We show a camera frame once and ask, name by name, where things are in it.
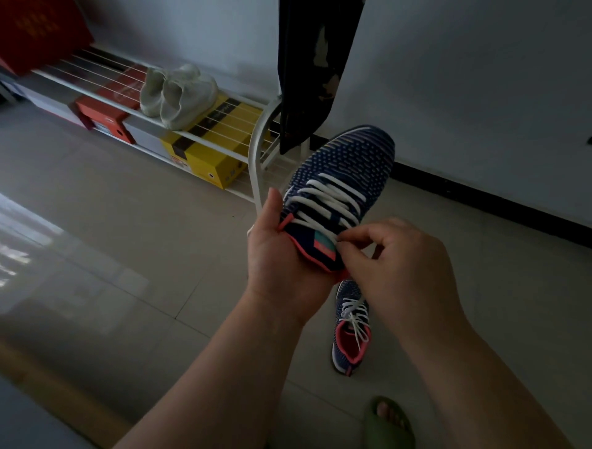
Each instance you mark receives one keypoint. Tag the white and grey shoe box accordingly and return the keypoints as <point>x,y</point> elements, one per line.
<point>46,104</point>

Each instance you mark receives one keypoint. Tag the person's left forearm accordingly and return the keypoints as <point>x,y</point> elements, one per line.
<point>212,388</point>

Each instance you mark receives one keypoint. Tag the large red paper bag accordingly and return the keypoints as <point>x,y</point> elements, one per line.
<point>39,30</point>

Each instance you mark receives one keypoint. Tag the black hanging garment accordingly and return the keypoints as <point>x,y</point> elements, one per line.
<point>314,69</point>

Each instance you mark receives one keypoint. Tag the black baseboard strip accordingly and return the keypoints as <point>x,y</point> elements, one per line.
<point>485,199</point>

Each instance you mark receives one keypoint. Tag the red shoe box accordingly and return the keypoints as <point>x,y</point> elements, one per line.
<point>106,113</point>

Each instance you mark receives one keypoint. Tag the white metal shoe rack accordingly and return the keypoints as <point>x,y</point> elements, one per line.
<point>254,162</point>

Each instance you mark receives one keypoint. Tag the person's left hand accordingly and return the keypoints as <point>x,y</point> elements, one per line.
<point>277,268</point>

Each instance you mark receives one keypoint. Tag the white shoelace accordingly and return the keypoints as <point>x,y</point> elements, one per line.
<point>355,317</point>
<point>333,199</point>

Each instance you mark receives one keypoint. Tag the green foam slipper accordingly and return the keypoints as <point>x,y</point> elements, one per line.
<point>386,428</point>

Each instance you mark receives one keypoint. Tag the person's right hand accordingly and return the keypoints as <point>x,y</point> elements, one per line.
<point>411,282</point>

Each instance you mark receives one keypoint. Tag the person's right leg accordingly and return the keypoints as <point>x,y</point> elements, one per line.
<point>391,411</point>

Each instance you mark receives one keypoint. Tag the yellow shoe box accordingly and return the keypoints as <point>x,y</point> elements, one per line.
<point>217,162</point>

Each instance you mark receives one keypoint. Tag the person's right forearm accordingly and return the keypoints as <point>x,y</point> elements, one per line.
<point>485,398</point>

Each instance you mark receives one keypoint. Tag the blue knit sneaker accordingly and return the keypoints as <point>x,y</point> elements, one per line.
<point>351,337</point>
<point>351,157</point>

